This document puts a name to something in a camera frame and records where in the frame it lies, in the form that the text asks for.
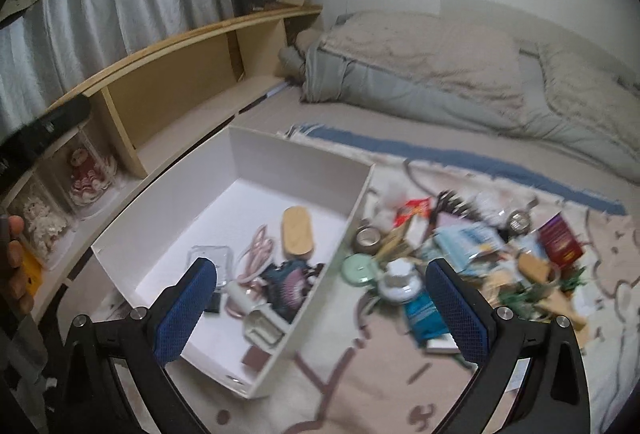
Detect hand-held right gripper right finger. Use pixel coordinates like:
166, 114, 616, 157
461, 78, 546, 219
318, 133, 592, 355
425, 258, 591, 434

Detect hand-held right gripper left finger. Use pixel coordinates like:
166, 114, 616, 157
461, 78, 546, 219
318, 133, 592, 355
54, 258, 218, 434

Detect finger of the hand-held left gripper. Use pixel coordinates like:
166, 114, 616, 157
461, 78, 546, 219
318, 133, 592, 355
20, 94, 93, 161

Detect pink small device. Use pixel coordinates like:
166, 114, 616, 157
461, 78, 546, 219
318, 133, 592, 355
225, 284, 261, 317

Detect clear plastic nail box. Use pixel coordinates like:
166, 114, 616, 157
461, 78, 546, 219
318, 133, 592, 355
187, 244, 236, 287

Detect white small case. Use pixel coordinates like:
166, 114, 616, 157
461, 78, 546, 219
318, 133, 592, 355
244, 307, 286, 347

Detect brown small card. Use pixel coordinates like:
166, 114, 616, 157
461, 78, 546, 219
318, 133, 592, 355
242, 346, 268, 370

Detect dark teal hair accessory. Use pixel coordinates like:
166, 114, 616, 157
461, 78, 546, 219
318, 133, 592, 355
260, 261, 326, 322

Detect white cardboard box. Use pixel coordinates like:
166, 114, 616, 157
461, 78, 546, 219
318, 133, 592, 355
91, 124, 377, 401

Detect wooden oval board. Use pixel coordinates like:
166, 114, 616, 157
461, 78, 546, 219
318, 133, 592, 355
281, 207, 315, 260

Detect person's left hand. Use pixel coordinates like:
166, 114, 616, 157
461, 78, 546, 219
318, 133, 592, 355
0, 214, 37, 317

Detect teal packet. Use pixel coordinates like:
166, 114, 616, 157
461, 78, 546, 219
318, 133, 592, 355
402, 294, 448, 347

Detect green toy soldiers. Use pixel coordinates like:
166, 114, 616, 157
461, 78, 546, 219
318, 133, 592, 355
500, 264, 587, 317

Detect doll in red dress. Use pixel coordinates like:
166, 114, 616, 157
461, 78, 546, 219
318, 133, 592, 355
67, 147, 118, 207

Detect white jar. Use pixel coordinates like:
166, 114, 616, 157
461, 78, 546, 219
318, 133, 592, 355
377, 261, 421, 302

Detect white doll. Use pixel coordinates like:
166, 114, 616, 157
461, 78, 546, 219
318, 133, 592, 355
20, 194, 71, 260

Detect blue white packets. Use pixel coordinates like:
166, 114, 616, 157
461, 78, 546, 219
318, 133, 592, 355
432, 224, 506, 265

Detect clear doll case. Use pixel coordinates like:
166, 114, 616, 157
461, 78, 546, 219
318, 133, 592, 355
50, 129, 132, 221

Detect wooden block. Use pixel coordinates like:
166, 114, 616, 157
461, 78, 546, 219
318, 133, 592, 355
517, 251, 553, 282

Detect green round container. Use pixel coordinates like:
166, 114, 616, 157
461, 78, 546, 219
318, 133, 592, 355
341, 253, 381, 287

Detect black hair claw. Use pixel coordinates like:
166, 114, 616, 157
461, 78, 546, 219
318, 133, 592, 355
432, 191, 476, 220

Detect red snack packet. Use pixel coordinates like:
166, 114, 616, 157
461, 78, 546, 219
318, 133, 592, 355
395, 198, 432, 227

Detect round metal tin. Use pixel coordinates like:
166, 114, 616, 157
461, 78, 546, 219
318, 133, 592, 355
352, 225, 383, 255

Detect printed blanket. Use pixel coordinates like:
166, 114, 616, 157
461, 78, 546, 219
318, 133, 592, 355
100, 124, 640, 434

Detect wooden shelf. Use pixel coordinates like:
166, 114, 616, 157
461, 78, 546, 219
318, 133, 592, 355
0, 4, 323, 315

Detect grey curtain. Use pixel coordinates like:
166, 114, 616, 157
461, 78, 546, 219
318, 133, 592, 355
0, 0, 251, 135

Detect red booklet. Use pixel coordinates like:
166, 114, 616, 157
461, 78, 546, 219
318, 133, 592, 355
537, 213, 585, 265

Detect grey duvet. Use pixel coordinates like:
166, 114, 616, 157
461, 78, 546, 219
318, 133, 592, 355
277, 12, 640, 172

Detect beige quilted pillow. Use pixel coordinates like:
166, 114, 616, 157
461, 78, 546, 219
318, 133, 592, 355
537, 42, 640, 140
320, 12, 526, 110

